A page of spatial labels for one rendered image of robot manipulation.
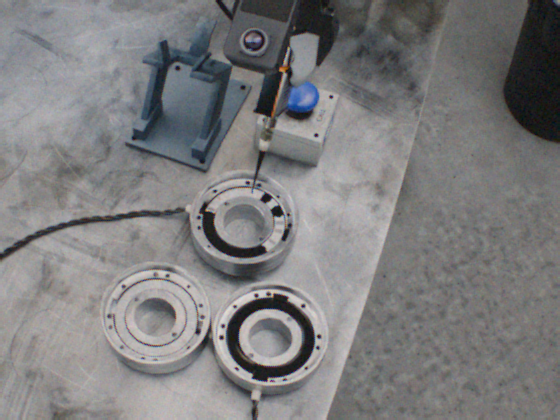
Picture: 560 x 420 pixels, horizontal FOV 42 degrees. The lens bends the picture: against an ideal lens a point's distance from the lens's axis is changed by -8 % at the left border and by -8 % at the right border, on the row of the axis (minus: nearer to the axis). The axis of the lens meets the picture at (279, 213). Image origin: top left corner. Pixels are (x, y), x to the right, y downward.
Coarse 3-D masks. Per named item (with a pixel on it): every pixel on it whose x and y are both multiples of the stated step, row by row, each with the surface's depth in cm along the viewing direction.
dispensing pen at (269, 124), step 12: (288, 48) 73; (288, 60) 73; (264, 84) 73; (276, 84) 72; (264, 96) 73; (276, 96) 73; (264, 108) 74; (264, 120) 76; (276, 120) 76; (264, 132) 76; (264, 144) 77
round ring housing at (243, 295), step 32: (256, 288) 74; (288, 288) 73; (224, 320) 72; (256, 320) 72; (288, 320) 74; (320, 320) 72; (224, 352) 71; (256, 352) 71; (288, 352) 71; (320, 352) 71; (256, 384) 68; (288, 384) 68
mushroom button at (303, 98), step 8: (296, 88) 81; (304, 88) 81; (312, 88) 81; (296, 96) 81; (304, 96) 81; (312, 96) 81; (288, 104) 81; (296, 104) 80; (304, 104) 80; (312, 104) 81
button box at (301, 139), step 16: (320, 96) 84; (336, 96) 85; (288, 112) 83; (304, 112) 83; (320, 112) 83; (256, 128) 83; (288, 128) 82; (304, 128) 82; (320, 128) 82; (256, 144) 85; (272, 144) 84; (288, 144) 83; (304, 144) 82; (320, 144) 82; (304, 160) 85
